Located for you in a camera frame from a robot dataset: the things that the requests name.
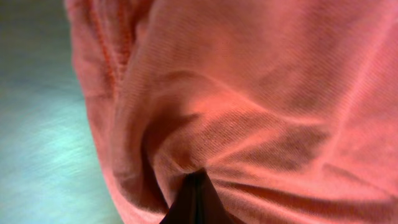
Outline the red polo shirt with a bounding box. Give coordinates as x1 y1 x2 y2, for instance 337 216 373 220
65 0 397 223

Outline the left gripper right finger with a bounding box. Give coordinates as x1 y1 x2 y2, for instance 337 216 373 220
195 169 234 224

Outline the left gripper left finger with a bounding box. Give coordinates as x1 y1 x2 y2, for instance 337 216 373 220
160 174 197 224

